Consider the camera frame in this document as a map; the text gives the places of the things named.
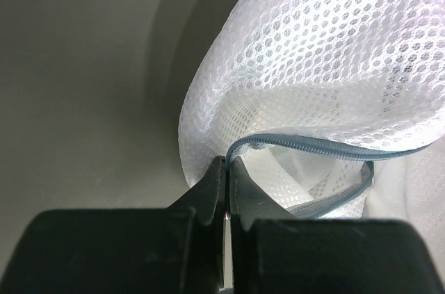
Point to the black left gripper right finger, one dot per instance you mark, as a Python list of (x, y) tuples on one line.
[(274, 252)]

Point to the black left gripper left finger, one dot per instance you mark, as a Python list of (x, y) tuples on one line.
[(178, 249)]

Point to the white mesh laundry bag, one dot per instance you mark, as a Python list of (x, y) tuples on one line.
[(335, 107)]

